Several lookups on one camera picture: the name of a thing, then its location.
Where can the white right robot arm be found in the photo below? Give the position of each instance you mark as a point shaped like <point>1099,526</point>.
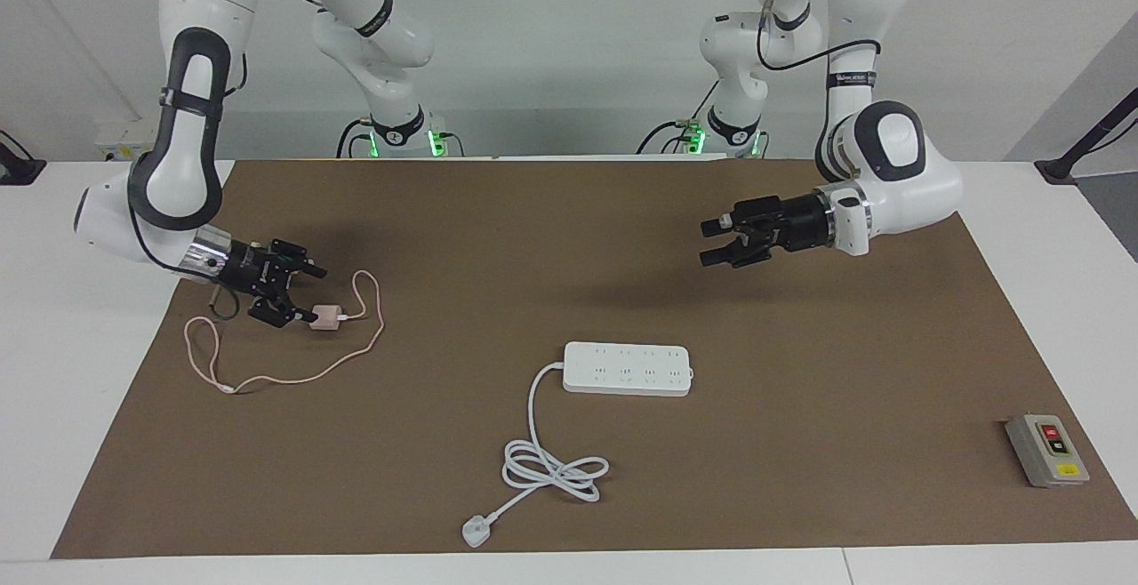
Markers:
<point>178,167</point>

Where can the grey switch box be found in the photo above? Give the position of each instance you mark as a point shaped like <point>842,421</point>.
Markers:
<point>1049,452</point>

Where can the black clamp stand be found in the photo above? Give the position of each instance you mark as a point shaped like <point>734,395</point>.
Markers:
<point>18,167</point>
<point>1058,170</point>

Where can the brown table mat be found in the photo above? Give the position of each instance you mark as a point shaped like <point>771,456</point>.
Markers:
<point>800,345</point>

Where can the white wall socket box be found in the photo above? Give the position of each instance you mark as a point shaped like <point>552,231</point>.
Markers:
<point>124,140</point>

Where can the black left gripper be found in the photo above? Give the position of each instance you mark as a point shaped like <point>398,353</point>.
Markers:
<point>791,222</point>

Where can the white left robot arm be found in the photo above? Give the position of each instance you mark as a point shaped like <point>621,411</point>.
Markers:
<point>898,176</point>

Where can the white power strip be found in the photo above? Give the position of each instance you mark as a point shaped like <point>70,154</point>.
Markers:
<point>627,369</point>

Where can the pink charger block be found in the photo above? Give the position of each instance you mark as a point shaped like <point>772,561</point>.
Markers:
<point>329,318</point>

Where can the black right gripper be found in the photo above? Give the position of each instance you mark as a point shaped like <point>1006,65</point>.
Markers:
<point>253,269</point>

